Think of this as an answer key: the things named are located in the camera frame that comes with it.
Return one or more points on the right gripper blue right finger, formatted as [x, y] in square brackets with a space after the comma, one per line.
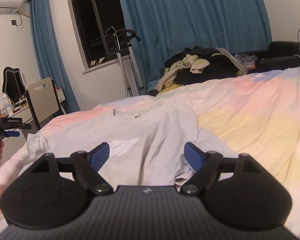
[205, 166]

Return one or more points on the garment steamer stand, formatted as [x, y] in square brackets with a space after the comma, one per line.
[121, 39]

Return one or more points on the pastel rainbow bed cover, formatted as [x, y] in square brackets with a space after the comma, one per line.
[257, 114]

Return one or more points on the large blue curtain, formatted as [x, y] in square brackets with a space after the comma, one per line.
[167, 27]

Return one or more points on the dark window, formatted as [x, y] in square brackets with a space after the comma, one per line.
[96, 20]

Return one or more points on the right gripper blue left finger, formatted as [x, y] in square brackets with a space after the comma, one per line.
[87, 165]

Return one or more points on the beige chair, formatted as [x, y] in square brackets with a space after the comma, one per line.
[42, 100]

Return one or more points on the black sofa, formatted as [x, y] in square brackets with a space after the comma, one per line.
[280, 55]

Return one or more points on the pile of dark clothes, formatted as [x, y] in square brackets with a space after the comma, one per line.
[198, 65]

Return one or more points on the light grey t-shirt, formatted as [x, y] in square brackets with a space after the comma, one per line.
[146, 146]

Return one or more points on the white spray bottle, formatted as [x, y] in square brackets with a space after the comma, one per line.
[7, 104]

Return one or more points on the narrow blue curtain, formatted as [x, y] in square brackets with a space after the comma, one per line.
[47, 52]

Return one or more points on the white dressing table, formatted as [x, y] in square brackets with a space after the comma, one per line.
[26, 115]

